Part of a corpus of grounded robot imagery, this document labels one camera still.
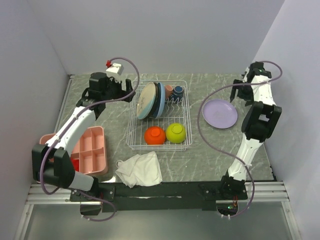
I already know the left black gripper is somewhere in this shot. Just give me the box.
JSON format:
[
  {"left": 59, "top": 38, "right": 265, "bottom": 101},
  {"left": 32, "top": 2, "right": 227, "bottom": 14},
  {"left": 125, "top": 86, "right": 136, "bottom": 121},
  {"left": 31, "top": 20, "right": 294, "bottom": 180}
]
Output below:
[{"left": 102, "top": 74, "right": 136, "bottom": 103}]

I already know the beige blue leaf plate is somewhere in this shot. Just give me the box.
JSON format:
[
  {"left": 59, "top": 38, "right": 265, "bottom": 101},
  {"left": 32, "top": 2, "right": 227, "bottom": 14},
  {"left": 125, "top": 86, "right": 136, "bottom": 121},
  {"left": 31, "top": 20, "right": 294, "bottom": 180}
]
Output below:
[{"left": 136, "top": 82, "right": 157, "bottom": 120}]

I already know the lilac purple plate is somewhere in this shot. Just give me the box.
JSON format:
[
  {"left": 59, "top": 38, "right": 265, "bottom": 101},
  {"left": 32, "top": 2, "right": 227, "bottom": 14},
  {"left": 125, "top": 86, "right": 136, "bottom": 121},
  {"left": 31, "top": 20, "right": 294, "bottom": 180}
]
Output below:
[{"left": 202, "top": 99, "right": 238, "bottom": 129}]

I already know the light blue plate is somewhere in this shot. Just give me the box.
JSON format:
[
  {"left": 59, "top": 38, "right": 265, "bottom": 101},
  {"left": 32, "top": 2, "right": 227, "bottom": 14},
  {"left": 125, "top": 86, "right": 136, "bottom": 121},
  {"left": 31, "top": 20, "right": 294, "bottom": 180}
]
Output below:
[{"left": 152, "top": 82, "right": 166, "bottom": 119}]

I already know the pink printed ceramic mug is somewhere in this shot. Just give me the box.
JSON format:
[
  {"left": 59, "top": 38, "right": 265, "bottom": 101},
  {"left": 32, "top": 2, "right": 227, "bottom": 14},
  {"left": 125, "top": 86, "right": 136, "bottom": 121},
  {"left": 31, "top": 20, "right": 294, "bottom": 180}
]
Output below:
[{"left": 164, "top": 84, "right": 174, "bottom": 99}]

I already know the dark blue ceramic mug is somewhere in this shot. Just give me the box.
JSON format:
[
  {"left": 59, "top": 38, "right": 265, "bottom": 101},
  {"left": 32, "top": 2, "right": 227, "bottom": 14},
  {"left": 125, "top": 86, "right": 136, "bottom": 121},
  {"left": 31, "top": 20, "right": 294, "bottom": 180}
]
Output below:
[{"left": 169, "top": 85, "right": 184, "bottom": 101}]

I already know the orange bowl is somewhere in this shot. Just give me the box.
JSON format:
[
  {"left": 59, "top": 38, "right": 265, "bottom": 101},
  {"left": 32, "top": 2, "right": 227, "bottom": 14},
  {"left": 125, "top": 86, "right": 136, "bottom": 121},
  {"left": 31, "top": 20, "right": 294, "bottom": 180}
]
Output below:
[{"left": 144, "top": 126, "right": 166, "bottom": 145}]

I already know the yellow-green bowl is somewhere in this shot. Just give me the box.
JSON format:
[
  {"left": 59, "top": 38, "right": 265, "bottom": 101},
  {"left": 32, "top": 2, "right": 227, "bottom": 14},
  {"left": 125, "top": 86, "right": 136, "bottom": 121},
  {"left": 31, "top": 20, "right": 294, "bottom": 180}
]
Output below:
[{"left": 165, "top": 122, "right": 186, "bottom": 144}]

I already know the dark red plate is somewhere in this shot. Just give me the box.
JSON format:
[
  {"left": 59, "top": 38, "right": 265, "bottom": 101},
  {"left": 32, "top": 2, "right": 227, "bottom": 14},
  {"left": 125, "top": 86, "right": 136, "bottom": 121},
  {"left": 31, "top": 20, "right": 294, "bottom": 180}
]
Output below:
[{"left": 147, "top": 82, "right": 160, "bottom": 118}]

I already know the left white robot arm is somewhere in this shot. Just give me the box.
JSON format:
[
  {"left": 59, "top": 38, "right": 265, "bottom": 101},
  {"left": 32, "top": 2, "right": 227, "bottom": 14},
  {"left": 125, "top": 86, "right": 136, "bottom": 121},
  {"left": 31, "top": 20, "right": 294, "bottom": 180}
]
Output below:
[{"left": 31, "top": 72, "right": 135, "bottom": 201}]

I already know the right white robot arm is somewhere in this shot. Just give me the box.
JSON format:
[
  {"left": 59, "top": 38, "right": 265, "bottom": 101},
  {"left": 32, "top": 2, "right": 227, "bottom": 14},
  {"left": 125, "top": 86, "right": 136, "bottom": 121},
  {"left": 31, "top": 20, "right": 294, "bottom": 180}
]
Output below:
[{"left": 219, "top": 60, "right": 283, "bottom": 199}]

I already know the pink compartment tray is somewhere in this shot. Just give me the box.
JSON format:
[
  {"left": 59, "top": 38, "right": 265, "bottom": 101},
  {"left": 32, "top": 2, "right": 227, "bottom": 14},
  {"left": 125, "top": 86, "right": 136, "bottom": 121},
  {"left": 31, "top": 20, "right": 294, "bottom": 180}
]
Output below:
[{"left": 39, "top": 126, "right": 109, "bottom": 175}]

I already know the white cloth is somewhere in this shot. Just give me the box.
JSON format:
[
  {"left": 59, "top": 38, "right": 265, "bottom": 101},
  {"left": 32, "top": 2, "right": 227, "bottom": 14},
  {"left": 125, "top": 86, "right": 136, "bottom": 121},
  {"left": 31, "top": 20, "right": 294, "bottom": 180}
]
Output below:
[{"left": 115, "top": 151, "right": 163, "bottom": 188}]

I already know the black base beam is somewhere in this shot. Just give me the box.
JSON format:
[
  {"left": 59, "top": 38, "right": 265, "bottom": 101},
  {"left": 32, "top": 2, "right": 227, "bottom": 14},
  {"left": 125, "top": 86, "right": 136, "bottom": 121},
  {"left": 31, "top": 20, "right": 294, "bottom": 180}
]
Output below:
[{"left": 69, "top": 174, "right": 278, "bottom": 216}]

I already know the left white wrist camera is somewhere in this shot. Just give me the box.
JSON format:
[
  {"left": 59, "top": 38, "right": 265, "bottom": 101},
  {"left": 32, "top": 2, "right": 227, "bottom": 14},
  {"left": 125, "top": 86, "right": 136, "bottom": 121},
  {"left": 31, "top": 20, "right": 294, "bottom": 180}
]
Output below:
[{"left": 105, "top": 60, "right": 124, "bottom": 83}]

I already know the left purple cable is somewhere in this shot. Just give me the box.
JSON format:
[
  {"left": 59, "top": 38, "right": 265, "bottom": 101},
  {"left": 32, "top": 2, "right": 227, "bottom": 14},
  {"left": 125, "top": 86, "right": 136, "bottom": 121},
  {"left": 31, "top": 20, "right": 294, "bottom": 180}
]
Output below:
[{"left": 39, "top": 57, "right": 140, "bottom": 222}]

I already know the purple cable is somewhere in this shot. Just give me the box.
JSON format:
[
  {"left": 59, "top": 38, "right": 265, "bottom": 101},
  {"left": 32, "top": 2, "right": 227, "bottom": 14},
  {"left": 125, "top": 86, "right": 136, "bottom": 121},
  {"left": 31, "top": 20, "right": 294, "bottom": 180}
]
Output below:
[
  {"left": 197, "top": 60, "right": 283, "bottom": 219},
  {"left": 39, "top": 57, "right": 140, "bottom": 222}
]

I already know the white wire dish rack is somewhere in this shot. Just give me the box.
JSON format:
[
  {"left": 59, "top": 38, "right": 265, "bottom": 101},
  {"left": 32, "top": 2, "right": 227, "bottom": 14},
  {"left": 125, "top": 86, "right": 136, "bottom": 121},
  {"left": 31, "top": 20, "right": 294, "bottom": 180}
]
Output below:
[{"left": 126, "top": 79, "right": 193, "bottom": 152}]

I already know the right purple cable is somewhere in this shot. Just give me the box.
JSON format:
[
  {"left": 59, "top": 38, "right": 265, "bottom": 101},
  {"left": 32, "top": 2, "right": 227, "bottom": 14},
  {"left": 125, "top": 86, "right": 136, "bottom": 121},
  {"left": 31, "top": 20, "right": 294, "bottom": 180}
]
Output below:
[{"left": 197, "top": 60, "right": 283, "bottom": 219}]

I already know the aluminium rail frame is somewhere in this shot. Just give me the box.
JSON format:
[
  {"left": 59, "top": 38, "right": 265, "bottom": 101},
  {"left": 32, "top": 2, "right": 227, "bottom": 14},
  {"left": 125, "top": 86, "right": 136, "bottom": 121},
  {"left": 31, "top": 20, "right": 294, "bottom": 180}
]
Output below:
[{"left": 14, "top": 181, "right": 302, "bottom": 240}]

